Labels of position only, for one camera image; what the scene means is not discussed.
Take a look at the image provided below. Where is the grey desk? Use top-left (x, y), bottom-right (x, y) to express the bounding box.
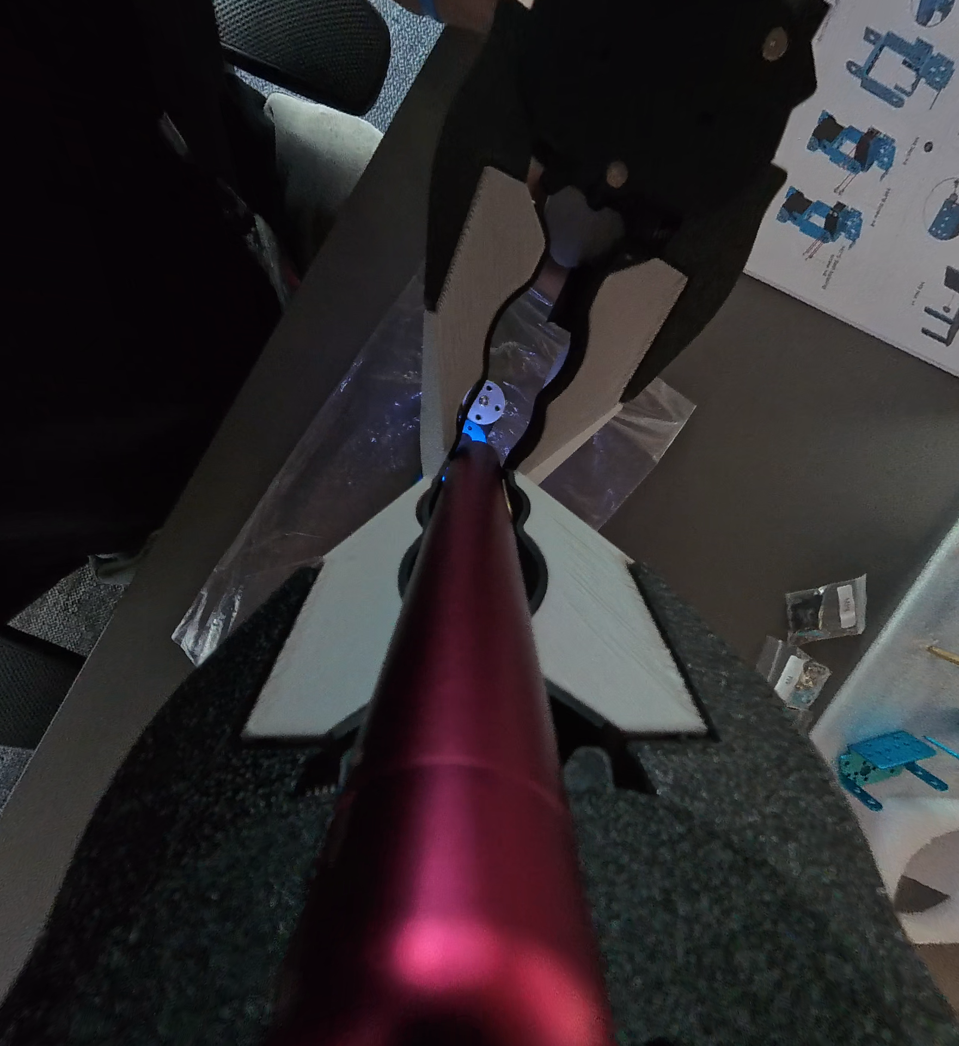
top-left (0, 25), bottom-right (959, 1046)

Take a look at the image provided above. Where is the person's black top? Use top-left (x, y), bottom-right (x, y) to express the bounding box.
top-left (0, 0), bottom-right (288, 626)

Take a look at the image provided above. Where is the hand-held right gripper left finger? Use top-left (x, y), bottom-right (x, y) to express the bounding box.
top-left (241, 476), bottom-right (448, 740)

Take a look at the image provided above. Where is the red electric screwdriver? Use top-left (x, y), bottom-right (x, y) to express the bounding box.
top-left (271, 421), bottom-right (621, 1046)

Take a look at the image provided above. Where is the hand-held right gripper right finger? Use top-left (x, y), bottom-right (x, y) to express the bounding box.
top-left (499, 472), bottom-right (711, 737)

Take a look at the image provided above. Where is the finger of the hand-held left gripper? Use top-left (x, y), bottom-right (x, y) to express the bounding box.
top-left (419, 166), bottom-right (549, 485)
top-left (504, 253), bottom-right (690, 485)

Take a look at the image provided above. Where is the office chair with pale seat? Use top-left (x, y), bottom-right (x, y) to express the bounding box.
top-left (213, 0), bottom-right (390, 275)

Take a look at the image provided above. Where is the printed instruction sheet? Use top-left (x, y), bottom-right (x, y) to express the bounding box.
top-left (744, 0), bottom-right (959, 387)

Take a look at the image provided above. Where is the blue double bracket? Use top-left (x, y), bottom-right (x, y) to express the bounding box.
top-left (837, 708), bottom-right (959, 812)

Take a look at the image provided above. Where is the black servo motor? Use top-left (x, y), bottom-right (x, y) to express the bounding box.
top-left (459, 378), bottom-right (506, 430)

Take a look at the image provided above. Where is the white foam sheet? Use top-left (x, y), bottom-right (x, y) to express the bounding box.
top-left (810, 466), bottom-right (959, 947)

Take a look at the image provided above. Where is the group of small screw bags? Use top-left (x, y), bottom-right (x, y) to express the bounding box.
top-left (755, 574), bottom-right (869, 732)

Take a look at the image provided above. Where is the large clear plastic bag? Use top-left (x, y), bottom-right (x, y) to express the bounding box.
top-left (173, 273), bottom-right (697, 667)

